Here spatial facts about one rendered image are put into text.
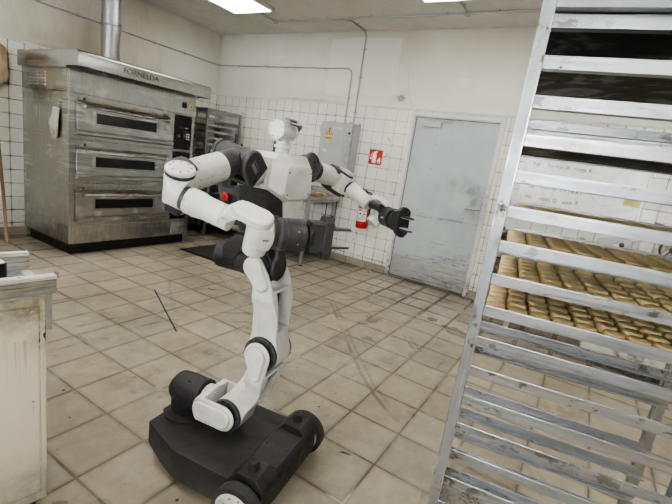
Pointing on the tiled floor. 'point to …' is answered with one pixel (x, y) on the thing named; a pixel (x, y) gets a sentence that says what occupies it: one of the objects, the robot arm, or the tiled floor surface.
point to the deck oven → (101, 149)
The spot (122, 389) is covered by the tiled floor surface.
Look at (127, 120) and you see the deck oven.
